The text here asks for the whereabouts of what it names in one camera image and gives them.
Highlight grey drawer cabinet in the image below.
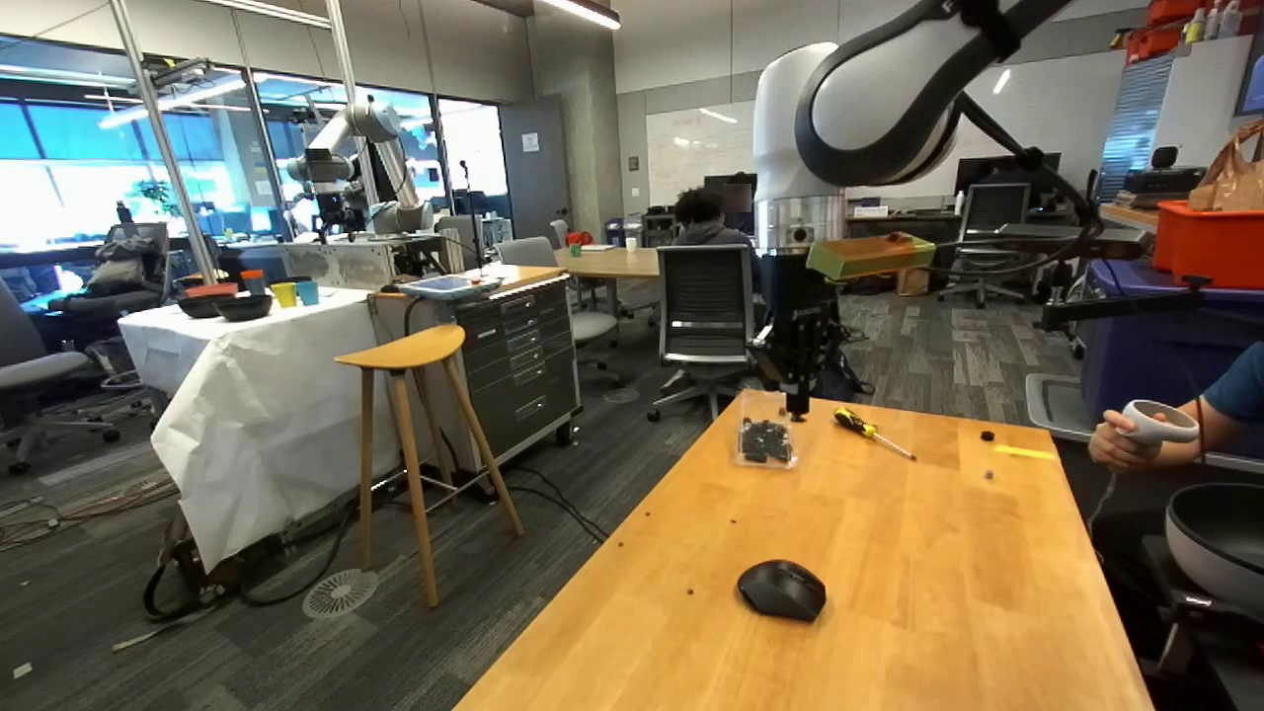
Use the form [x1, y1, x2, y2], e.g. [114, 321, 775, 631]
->
[447, 267, 588, 467]

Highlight person's hand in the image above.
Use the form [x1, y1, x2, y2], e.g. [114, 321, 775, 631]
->
[1088, 398, 1174, 477]

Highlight table with white cloth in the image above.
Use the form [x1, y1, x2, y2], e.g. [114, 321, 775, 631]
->
[114, 283, 407, 577]

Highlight black office chair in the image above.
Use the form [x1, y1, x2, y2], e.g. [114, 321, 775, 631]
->
[0, 277, 128, 480]

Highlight black bowl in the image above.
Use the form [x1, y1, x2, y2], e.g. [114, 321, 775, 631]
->
[212, 288, 278, 329]

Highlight wooden office desk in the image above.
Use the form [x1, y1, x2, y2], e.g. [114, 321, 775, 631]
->
[559, 239, 665, 283]

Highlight white handheld controller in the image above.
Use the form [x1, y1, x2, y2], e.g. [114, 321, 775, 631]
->
[1118, 394, 1205, 447]

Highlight yellow black handled screwdriver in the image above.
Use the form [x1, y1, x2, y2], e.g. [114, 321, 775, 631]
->
[830, 406, 921, 467]

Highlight light grey office chair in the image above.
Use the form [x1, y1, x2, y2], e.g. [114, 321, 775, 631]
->
[495, 231, 623, 394]

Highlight person's forearm blue sleeve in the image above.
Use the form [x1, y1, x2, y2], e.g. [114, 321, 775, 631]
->
[1158, 338, 1264, 463]

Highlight wooden bar stool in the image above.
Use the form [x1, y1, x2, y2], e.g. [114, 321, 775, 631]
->
[332, 321, 530, 613]

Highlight grey mesh office chair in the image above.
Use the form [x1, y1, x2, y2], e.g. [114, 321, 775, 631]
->
[644, 239, 764, 426]

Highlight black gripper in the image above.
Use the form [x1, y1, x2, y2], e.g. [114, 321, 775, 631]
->
[755, 248, 844, 426]

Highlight brown paper bag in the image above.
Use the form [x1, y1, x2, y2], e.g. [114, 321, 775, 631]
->
[1185, 114, 1264, 215]

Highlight seated person dark hair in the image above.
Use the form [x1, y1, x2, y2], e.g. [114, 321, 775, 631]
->
[668, 182, 759, 251]

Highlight black floor cables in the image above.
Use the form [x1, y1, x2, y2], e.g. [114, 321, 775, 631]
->
[139, 505, 368, 627]

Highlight wall whiteboard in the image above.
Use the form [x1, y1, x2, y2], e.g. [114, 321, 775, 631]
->
[644, 49, 1130, 207]

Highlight blue storage bin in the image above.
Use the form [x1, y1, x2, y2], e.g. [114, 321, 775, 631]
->
[1073, 255, 1264, 458]

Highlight orange plastic bin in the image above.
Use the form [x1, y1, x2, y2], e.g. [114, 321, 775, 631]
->
[1151, 198, 1264, 293]

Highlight black computer mouse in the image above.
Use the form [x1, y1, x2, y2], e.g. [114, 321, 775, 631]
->
[736, 555, 830, 627]

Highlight red black tray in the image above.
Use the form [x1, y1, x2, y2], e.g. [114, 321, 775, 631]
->
[178, 281, 244, 325]

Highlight clear bag of black screws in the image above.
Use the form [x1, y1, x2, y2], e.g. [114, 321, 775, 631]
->
[730, 412, 805, 473]

